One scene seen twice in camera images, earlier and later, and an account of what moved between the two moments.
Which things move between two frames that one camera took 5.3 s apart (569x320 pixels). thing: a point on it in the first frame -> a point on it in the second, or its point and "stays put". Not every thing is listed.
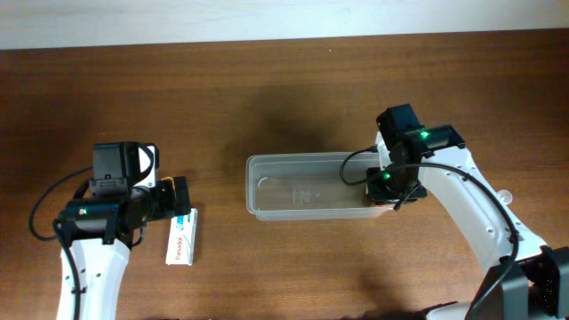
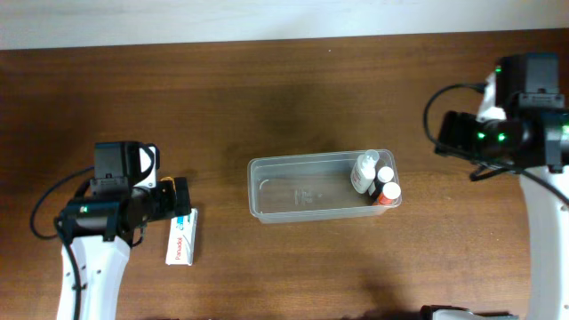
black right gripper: [383, 191] -> [451, 132]
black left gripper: [180, 196] stays put
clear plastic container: [306, 187] stays put
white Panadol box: [181, 239] stays put
